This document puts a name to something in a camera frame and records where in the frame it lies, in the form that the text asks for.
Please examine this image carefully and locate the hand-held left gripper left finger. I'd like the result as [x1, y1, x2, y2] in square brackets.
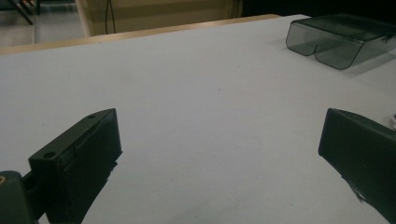
[28, 107, 123, 224]

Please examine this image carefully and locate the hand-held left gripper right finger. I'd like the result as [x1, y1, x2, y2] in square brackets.
[318, 107, 396, 224]

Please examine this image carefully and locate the clear grey compartment box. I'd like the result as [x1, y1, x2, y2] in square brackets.
[285, 12, 396, 71]

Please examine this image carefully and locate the wooden table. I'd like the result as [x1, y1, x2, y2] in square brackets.
[0, 13, 281, 56]

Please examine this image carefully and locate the black metal stand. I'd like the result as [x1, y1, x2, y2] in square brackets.
[8, 0, 42, 26]

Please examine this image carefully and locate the black hanging cable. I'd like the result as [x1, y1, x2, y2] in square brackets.
[104, 0, 117, 35]

